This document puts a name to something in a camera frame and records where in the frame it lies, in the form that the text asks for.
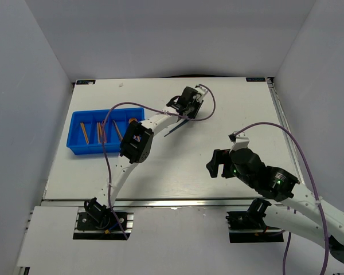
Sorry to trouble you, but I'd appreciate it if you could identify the blue divided bin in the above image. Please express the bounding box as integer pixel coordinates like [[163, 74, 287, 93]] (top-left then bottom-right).
[[67, 107, 144, 155]]

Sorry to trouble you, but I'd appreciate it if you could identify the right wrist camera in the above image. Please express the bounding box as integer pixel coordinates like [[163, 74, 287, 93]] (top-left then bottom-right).
[[229, 132, 249, 151]]

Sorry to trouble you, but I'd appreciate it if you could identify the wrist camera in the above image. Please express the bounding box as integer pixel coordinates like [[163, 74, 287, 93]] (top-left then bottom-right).
[[229, 132, 249, 151], [194, 85, 209, 101]]

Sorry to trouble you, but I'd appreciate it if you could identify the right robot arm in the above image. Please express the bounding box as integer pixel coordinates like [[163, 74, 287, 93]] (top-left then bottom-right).
[[206, 148, 344, 264]]

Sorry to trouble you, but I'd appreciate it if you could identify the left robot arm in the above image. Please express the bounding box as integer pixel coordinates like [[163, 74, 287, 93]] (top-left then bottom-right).
[[95, 84, 210, 209]]

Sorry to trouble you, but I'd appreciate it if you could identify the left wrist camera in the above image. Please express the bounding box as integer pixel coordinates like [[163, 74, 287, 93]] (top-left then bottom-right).
[[194, 85, 209, 101]]

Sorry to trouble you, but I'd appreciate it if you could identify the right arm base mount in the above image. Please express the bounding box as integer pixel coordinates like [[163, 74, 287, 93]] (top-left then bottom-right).
[[225, 198, 284, 243]]

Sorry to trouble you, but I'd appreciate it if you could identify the blue chopstick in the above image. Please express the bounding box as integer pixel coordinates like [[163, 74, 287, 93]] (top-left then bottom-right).
[[164, 120, 189, 137]]

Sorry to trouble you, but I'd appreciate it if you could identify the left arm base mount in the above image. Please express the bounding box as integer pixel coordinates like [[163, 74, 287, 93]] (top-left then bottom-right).
[[73, 198, 131, 241]]

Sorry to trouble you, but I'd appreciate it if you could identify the orange plastic fork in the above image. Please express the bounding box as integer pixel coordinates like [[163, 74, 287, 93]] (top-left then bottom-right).
[[100, 121, 107, 143]]

